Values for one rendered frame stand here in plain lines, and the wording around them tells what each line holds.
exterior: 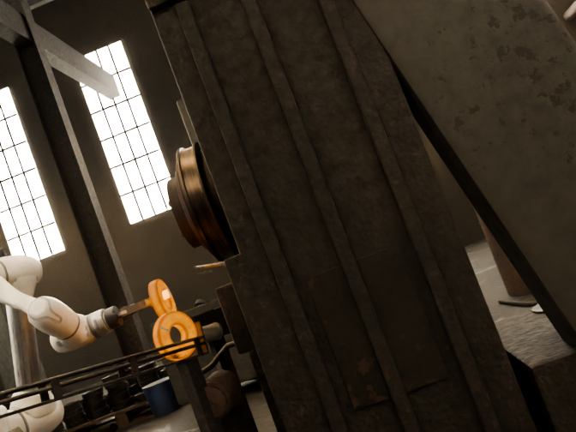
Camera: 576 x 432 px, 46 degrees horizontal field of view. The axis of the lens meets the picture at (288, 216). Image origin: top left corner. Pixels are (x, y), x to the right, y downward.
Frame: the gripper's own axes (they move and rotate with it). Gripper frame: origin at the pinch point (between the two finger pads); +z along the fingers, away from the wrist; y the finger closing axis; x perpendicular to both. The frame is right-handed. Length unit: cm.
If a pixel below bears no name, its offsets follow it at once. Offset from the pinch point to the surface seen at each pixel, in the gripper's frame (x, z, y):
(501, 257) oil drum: -63, 159, -273
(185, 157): 43, 25, -11
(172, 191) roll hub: 34.1, 15.3, -13.6
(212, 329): -17.0, 14.7, 9.7
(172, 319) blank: -8.8, 6.9, 19.7
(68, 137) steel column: 277, -238, -663
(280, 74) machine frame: 46, 69, 25
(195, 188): 30.0, 25.7, -3.3
